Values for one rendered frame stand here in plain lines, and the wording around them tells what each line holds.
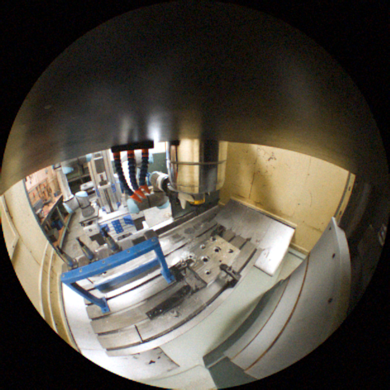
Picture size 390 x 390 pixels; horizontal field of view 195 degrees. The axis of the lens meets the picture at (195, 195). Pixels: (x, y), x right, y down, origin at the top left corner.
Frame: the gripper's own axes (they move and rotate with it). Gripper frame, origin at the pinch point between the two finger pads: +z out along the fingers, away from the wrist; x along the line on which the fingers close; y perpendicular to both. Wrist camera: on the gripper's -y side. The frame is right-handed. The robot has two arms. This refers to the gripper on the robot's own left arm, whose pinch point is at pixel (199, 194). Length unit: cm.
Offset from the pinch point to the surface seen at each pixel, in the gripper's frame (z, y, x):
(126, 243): -16.5, 20.1, 24.8
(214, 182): 6.8, -5.6, 1.4
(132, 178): -2.7, -8.1, 16.9
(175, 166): 0.6, -9.5, 7.8
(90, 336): 4, 63, 87
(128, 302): -8, 52, 42
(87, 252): -14.5, 15.1, 40.9
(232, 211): -34, 62, -86
